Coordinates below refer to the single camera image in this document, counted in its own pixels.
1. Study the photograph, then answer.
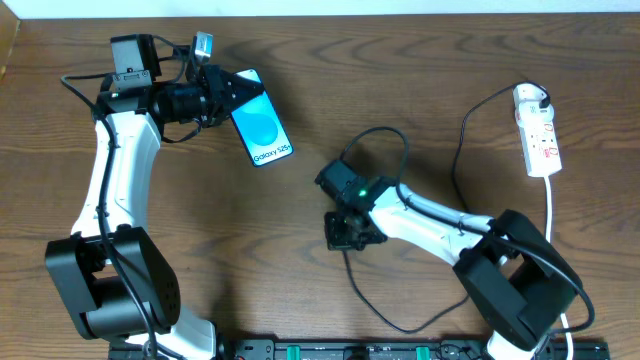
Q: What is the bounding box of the white charger plug adapter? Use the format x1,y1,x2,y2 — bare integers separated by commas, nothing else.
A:
515,101,555,128

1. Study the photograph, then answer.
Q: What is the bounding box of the white power strip cord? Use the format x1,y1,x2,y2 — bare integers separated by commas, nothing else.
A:
543,175,575,360

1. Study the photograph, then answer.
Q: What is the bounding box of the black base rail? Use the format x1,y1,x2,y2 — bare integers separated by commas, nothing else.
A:
107,337,611,360

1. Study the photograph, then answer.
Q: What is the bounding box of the white power strip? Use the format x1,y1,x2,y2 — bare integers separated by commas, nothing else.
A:
513,83,562,178

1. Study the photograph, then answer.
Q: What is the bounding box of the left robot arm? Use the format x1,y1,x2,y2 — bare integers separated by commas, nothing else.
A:
45,32,264,359

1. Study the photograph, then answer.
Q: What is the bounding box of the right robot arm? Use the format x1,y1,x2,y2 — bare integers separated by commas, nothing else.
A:
315,159,583,359

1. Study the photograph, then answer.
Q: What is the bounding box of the black charger cable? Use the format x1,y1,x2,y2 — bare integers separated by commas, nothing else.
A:
341,81,552,335

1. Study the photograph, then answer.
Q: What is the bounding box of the blue Galaxy smartphone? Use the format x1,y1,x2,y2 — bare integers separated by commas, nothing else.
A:
231,90,294,167

